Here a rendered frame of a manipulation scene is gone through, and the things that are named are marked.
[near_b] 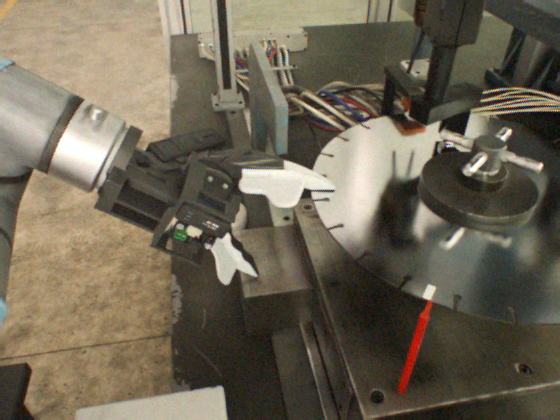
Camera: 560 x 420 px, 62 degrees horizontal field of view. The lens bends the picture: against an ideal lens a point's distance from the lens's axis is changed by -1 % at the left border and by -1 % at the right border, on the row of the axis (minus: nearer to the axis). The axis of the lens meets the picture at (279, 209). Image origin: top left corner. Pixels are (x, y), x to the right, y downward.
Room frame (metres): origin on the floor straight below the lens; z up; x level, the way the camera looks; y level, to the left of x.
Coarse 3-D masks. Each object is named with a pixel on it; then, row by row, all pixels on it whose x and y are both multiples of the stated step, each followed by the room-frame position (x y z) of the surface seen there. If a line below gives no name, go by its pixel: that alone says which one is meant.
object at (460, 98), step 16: (448, 48) 0.43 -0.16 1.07; (432, 64) 0.44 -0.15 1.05; (448, 64) 0.43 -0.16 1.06; (432, 80) 0.43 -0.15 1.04; (448, 80) 0.43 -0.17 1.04; (432, 96) 0.43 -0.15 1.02; (448, 96) 0.45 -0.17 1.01; (464, 96) 0.45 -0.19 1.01; (480, 96) 0.46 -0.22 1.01; (416, 112) 0.43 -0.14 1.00; (432, 112) 0.42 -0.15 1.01; (448, 112) 0.44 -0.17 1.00; (464, 112) 0.45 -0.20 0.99; (448, 128) 0.45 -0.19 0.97; (464, 128) 0.45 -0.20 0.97
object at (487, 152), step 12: (444, 132) 0.40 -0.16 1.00; (504, 132) 0.40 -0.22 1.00; (468, 144) 0.38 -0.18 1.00; (480, 144) 0.37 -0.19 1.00; (492, 144) 0.37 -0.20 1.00; (504, 144) 0.37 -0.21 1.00; (480, 156) 0.36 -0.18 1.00; (492, 156) 0.36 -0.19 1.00; (504, 156) 0.36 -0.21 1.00; (516, 156) 0.36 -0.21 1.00; (468, 168) 0.34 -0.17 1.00; (480, 168) 0.36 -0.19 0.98; (492, 168) 0.36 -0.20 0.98; (528, 168) 0.35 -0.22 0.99; (540, 168) 0.34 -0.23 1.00
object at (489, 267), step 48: (336, 144) 0.46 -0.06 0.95; (384, 144) 0.46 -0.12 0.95; (432, 144) 0.46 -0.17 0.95; (528, 144) 0.46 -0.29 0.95; (336, 192) 0.37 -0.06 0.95; (384, 192) 0.37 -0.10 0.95; (336, 240) 0.30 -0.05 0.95; (384, 240) 0.30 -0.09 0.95; (432, 240) 0.30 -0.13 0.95; (480, 240) 0.30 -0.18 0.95; (528, 240) 0.30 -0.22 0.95; (480, 288) 0.24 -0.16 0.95; (528, 288) 0.24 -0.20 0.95
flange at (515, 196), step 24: (432, 168) 0.40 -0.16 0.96; (456, 168) 0.39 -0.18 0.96; (504, 168) 0.37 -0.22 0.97; (432, 192) 0.36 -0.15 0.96; (456, 192) 0.35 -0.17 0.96; (480, 192) 0.35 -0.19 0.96; (504, 192) 0.35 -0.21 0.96; (528, 192) 0.36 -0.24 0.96; (456, 216) 0.33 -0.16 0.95; (480, 216) 0.32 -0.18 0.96; (504, 216) 0.32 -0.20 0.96; (528, 216) 0.33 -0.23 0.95
